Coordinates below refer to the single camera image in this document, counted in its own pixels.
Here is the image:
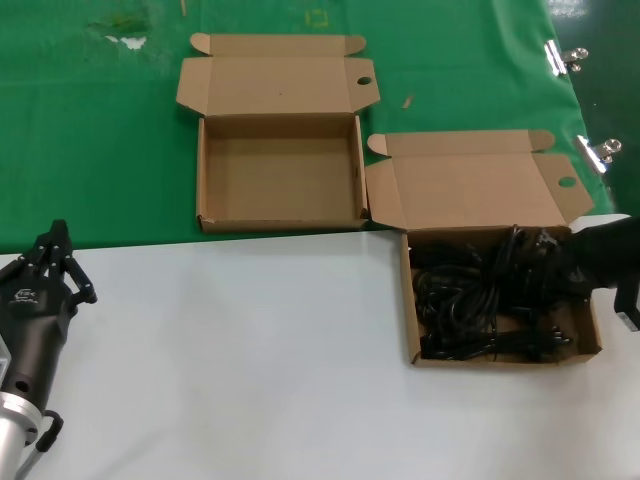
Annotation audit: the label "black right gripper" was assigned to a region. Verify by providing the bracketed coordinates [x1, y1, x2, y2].
[569, 214, 640, 292]

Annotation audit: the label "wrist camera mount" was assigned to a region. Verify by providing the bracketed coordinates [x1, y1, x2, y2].
[613, 282, 640, 333]
[0, 333, 14, 382]

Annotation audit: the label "green tablecloth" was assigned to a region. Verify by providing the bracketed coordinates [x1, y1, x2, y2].
[0, 0, 620, 257]

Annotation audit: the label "brown cardboard box open lid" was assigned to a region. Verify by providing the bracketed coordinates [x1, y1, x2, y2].
[175, 32, 381, 235]
[364, 128, 605, 370]

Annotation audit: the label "silver binder clip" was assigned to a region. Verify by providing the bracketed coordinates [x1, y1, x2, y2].
[543, 40, 590, 78]
[574, 134, 625, 175]

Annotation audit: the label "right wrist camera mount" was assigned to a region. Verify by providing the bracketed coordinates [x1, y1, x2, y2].
[613, 282, 640, 333]

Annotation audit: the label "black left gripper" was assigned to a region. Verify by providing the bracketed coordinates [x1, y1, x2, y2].
[0, 218, 99, 407]

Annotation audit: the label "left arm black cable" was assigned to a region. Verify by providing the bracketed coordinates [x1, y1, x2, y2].
[14, 408, 66, 480]

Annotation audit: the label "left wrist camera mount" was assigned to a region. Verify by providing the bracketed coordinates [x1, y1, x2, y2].
[0, 333, 14, 382]

